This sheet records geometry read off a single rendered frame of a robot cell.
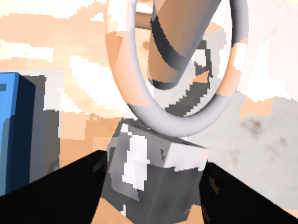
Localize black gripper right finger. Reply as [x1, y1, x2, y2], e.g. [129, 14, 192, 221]
[198, 161, 298, 224]

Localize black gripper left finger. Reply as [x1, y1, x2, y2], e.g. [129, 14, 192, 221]
[0, 151, 108, 224]

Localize blue tray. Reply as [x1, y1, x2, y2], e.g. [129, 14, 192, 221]
[0, 72, 36, 196]

